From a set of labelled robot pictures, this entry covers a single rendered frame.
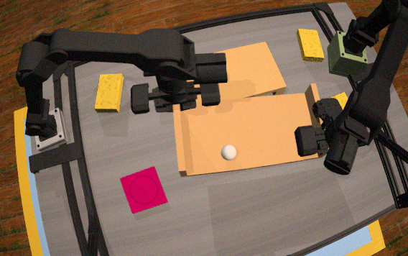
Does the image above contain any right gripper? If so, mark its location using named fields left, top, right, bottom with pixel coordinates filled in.
left=295, top=115, right=338, bottom=157

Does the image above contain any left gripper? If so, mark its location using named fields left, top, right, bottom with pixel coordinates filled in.
left=131, top=81, right=221, bottom=114

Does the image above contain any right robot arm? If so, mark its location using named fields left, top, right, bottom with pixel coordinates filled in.
left=312, top=0, right=408, bottom=175

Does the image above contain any tan low table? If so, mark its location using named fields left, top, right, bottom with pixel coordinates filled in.
left=219, top=42, right=287, bottom=100

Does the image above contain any white ball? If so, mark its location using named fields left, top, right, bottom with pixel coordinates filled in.
left=221, top=145, right=236, bottom=160

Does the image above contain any orange tray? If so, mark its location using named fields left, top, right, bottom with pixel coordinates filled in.
left=173, top=83, right=327, bottom=177

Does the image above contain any yellow sponge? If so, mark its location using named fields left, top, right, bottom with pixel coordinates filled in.
left=94, top=73, right=124, bottom=113
left=331, top=92, right=348, bottom=109
left=296, top=29, right=324, bottom=62

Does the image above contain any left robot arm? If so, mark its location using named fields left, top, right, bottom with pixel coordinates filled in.
left=16, top=28, right=228, bottom=142

